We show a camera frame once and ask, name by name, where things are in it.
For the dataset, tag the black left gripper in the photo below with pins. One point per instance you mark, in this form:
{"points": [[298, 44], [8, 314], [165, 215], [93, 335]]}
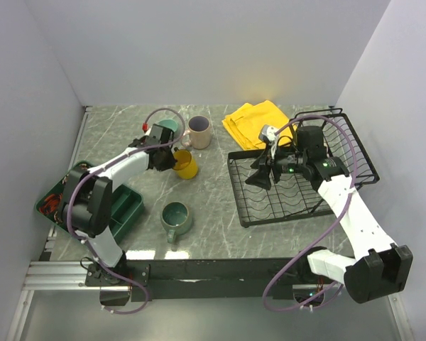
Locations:
{"points": [[169, 163]]}

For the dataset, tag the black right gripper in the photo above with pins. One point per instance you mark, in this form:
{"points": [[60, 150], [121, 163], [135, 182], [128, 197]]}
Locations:
{"points": [[260, 178]]}

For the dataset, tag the yellow mug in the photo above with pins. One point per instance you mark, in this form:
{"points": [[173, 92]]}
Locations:
{"points": [[185, 166]]}

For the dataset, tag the green glazed mug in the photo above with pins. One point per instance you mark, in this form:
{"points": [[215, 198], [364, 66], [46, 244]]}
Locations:
{"points": [[176, 219]]}

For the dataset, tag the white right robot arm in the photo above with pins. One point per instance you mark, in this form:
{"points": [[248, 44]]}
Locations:
{"points": [[379, 267]]}

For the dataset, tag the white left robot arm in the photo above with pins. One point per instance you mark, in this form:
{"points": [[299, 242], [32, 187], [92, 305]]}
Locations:
{"points": [[118, 170]]}

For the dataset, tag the small teal cup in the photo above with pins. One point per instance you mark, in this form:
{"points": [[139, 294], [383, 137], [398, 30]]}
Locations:
{"points": [[170, 124]]}

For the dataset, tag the pink mug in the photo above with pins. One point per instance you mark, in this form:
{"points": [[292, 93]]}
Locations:
{"points": [[198, 134]]}

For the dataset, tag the yellow cloth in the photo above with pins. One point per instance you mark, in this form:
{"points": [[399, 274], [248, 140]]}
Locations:
{"points": [[245, 124]]}

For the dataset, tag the green organizer tray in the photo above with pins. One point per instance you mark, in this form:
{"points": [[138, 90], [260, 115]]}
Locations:
{"points": [[124, 209]]}

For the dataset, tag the black front base bar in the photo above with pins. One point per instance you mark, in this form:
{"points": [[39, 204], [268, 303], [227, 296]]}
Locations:
{"points": [[206, 278]]}

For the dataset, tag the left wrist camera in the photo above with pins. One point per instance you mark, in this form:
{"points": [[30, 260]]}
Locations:
{"points": [[141, 141]]}

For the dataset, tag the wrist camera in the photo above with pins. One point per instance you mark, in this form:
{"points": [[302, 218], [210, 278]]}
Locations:
{"points": [[141, 141], [268, 134]]}

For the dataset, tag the black wire dish rack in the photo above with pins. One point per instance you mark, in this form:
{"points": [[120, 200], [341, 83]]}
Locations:
{"points": [[294, 198]]}

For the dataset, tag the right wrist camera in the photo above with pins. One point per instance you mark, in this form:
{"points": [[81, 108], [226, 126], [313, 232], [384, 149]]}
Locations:
{"points": [[268, 134]]}

